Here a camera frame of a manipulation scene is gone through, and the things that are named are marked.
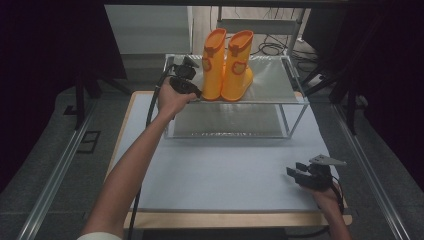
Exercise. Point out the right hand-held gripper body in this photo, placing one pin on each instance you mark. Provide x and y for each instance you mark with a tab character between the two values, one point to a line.
316	176

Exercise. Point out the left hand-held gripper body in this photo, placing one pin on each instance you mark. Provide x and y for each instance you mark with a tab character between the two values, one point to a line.
183	75

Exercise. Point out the yellow rain boot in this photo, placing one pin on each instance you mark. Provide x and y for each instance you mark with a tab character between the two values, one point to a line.
213	73
237	83

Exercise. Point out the clear two-tier rack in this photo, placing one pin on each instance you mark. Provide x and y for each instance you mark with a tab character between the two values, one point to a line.
270	80

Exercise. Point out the person's right hand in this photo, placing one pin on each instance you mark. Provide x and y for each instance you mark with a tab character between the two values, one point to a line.
325	200

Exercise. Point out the person's left hand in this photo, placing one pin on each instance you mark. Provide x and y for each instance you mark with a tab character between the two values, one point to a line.
171	101

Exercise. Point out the grey panel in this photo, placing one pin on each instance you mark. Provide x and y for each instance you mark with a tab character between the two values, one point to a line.
146	33

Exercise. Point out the light blue table mat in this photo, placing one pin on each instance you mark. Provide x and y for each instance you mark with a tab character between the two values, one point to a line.
233	166

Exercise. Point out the black stand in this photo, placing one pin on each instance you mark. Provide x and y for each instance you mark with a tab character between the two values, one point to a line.
346	93
81	100

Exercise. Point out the grey metal stand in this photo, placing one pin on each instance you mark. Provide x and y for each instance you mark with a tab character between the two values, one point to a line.
260	26

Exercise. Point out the white sleeve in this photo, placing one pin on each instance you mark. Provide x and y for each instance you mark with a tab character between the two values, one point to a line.
100	236

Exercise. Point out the aluminium rail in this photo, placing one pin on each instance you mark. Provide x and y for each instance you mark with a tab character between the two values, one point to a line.
370	173
56	173

